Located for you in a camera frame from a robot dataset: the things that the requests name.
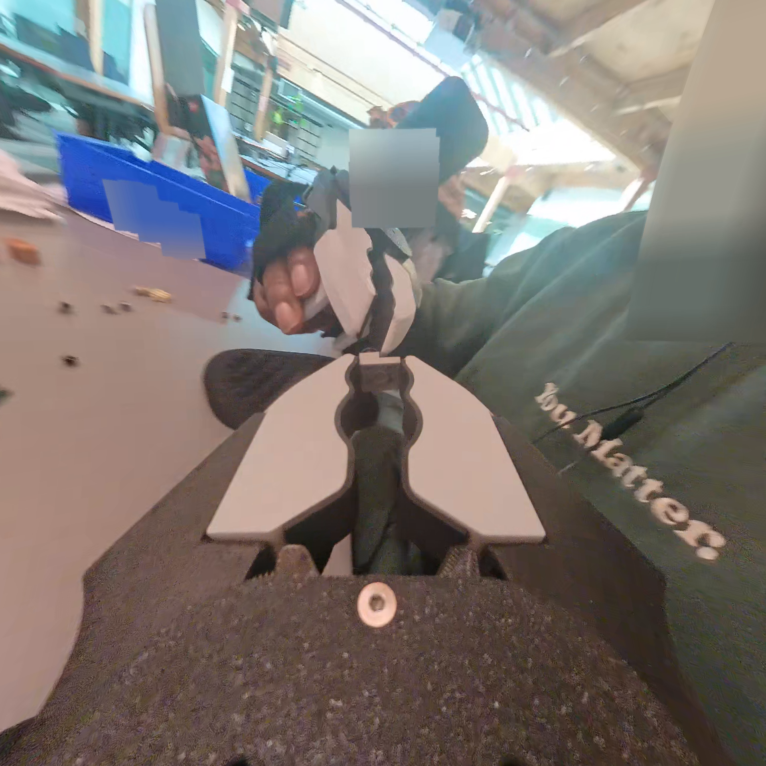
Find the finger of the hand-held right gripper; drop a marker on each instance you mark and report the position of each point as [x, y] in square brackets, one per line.
[407, 293]
[347, 275]

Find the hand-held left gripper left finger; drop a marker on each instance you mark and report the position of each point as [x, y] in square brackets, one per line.
[281, 479]

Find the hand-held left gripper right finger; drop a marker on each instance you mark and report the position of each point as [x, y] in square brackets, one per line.
[473, 479]

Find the dark toy brick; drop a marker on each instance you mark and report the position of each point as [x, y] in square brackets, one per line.
[380, 376]

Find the person's right forearm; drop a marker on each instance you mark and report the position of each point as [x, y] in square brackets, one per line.
[508, 287]

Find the grey desk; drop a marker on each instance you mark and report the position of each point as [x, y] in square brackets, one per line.
[90, 449]

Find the person's right hand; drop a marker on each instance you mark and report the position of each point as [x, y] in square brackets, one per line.
[287, 287]

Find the black quilted wrist pad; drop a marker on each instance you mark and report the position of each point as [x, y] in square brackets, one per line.
[257, 383]

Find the person's green sweatshirt torso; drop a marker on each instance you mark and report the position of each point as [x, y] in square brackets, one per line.
[598, 508]

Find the blue flower picture box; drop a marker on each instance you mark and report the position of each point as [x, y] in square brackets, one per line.
[221, 149]

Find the black square panel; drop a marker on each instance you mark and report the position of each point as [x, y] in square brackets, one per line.
[179, 48]

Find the blue plastic bin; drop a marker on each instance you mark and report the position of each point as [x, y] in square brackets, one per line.
[78, 173]

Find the light brown toy cube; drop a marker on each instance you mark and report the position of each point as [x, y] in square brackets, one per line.
[24, 251]

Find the white paper bag pile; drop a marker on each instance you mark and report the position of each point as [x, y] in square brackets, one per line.
[24, 191]

